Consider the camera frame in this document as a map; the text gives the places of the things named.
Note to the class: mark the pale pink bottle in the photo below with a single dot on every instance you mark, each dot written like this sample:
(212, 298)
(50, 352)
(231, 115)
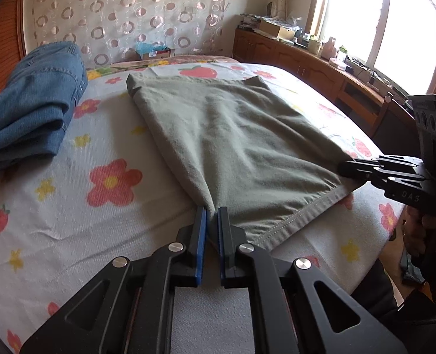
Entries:
(330, 48)

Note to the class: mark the white floral bed sheet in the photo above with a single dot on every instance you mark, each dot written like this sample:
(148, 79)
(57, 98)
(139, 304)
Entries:
(147, 210)

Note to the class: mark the cardboard box with blue bag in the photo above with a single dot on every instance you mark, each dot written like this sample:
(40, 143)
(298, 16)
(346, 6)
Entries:
(155, 51)

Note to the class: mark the pile of plastic bags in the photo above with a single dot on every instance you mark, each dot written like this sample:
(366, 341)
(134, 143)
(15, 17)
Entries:
(269, 18)

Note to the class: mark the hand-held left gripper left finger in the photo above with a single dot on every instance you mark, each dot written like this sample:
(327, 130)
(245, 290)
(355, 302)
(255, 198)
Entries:
(202, 236)

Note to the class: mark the person's right hand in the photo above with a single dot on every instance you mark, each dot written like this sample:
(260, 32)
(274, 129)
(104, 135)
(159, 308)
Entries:
(420, 232)

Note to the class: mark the wooden counter cabinet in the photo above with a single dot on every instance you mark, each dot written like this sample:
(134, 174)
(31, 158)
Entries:
(277, 51)

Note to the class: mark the window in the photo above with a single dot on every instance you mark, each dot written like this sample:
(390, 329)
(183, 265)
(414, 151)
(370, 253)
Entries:
(369, 18)

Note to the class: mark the open cardboard box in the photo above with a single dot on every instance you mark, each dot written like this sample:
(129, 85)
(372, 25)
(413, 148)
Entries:
(275, 29)

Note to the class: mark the circle-patterned wall curtain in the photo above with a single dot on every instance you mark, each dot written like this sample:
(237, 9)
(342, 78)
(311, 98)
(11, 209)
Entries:
(129, 0)

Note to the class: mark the person's dark clothing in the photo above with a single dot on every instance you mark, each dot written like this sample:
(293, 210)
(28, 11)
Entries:
(424, 320)

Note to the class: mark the grey-green pants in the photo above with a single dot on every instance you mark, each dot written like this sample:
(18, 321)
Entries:
(232, 132)

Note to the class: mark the blue jeans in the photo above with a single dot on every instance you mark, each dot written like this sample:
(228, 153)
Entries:
(29, 99)

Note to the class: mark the dark chair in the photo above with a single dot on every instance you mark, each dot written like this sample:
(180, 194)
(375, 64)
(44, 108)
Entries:
(395, 121)

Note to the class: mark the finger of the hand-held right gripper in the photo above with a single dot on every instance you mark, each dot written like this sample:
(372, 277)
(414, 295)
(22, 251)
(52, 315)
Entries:
(398, 161)
(358, 169)

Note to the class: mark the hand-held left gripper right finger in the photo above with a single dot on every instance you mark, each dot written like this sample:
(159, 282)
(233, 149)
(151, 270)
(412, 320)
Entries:
(223, 236)

